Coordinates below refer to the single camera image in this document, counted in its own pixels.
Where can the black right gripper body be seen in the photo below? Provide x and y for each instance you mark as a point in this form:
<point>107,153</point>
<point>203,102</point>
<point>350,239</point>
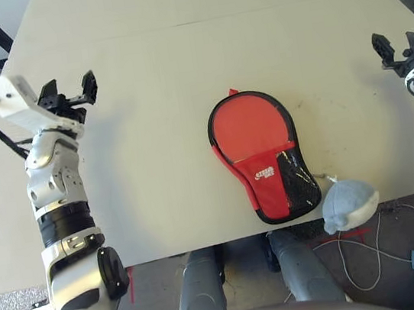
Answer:
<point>410,62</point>

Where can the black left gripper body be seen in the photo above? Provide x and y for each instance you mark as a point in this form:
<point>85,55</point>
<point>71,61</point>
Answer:
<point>55,103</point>

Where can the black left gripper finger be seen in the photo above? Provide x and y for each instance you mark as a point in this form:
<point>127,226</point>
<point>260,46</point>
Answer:
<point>89,86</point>
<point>47,91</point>

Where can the red black paddle case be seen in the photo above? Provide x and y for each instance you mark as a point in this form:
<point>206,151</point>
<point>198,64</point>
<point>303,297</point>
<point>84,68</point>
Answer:
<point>266,193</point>

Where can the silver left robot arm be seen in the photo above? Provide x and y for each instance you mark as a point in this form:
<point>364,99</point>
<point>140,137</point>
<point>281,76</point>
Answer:
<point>51,173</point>

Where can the red tape strip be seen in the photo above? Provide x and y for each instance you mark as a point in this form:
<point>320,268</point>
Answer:
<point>131,285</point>

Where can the grey robot left leg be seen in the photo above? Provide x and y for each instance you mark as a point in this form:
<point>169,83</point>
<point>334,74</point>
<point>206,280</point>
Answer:
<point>201,290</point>

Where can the grey robot leg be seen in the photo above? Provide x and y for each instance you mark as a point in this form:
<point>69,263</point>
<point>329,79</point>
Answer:
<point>304,272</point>
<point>201,290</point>

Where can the grey robot right leg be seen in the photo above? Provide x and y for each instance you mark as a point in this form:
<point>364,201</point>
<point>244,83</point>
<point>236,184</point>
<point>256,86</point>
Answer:
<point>304,272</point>

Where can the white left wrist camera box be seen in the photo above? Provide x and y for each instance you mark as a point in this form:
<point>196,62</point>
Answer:
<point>9,94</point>

